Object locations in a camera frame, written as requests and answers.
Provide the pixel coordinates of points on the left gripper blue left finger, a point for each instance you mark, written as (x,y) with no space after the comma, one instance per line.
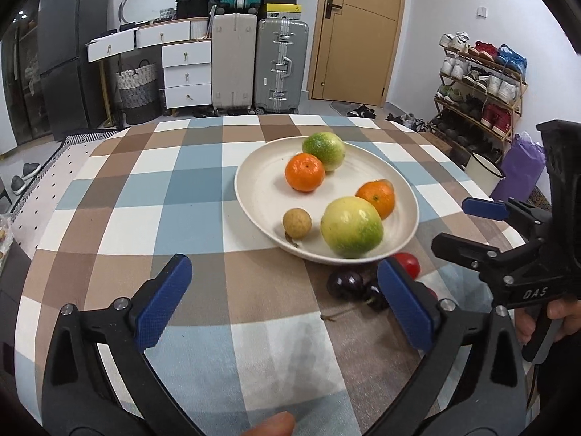
(97,379)

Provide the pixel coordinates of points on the silver suitcase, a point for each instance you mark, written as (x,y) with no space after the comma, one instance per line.
(279,65)

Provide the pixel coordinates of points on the checkered tablecloth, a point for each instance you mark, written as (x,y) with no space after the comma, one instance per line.
(247,339)

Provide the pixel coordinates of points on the red cherry tomato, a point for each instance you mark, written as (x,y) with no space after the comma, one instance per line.
(430,291)
(409,263)

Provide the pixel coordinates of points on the beige suitcase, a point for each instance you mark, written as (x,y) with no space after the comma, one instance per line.
(233,60)

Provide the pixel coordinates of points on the black refrigerator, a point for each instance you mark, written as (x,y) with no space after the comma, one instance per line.
(70,84)

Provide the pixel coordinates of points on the wooden shoe rack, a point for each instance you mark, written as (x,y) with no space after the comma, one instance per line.
(479,102)

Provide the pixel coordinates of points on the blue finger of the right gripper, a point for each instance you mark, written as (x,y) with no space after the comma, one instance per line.
(488,260)
(495,211)

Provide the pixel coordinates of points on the purple bag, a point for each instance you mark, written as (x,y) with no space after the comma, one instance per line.
(522,165)

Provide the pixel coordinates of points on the large green passion fruit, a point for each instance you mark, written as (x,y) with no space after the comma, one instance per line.
(327,147)

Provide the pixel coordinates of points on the brown longan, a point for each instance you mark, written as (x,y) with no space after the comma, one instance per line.
(297,224)

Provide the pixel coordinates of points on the woven laundry basket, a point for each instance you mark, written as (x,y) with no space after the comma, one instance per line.
(139,92)

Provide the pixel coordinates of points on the large orange mandarin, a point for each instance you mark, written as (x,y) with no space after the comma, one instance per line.
(380,194)

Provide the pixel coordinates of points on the right hand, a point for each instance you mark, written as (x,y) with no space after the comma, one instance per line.
(567,309)

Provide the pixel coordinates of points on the grey slippers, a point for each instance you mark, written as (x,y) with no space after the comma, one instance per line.
(19,182)

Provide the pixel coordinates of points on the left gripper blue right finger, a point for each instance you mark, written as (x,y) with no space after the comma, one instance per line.
(470,380)

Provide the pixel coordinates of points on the dark cherry with stem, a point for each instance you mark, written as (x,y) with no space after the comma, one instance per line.
(371,297)

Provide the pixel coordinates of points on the dark glass cabinet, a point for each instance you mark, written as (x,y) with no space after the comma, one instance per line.
(21,76)

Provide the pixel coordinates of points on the wooden door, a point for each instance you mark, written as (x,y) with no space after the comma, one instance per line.
(354,48)

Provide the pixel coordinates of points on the white drawer desk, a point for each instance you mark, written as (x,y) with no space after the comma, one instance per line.
(186,54)

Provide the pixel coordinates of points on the yellow green passion fruit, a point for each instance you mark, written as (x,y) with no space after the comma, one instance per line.
(351,227)

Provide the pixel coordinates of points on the left hand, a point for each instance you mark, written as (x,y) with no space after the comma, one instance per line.
(280,424)

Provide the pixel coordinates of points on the small orange mandarin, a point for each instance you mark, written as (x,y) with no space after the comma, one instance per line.
(304,173)

